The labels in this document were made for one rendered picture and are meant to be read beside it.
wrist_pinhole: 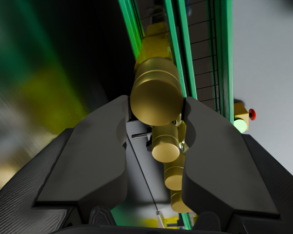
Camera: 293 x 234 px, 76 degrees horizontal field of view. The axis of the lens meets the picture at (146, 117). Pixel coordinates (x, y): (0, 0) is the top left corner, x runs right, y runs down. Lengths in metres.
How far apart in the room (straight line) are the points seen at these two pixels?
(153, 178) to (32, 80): 0.57
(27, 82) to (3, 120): 0.05
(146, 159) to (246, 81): 0.41
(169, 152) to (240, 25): 0.47
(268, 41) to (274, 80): 0.13
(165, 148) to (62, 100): 0.14
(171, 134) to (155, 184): 0.52
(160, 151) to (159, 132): 0.02
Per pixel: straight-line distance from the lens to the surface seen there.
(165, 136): 0.23
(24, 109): 0.22
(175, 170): 0.27
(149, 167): 0.68
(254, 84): 0.70
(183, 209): 0.33
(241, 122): 0.64
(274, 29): 0.66
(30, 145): 0.21
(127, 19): 0.37
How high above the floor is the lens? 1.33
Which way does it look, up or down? 56 degrees down
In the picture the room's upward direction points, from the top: 174 degrees counter-clockwise
